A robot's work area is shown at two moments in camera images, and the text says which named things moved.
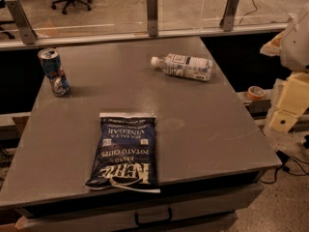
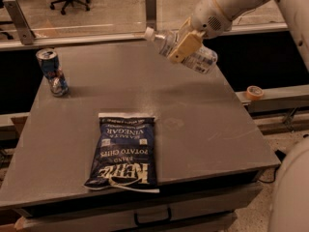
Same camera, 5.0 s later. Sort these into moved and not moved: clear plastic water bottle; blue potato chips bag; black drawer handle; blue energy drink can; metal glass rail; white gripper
Moved: clear plastic water bottle; white gripper
Not moved: blue energy drink can; black drawer handle; blue potato chips bag; metal glass rail
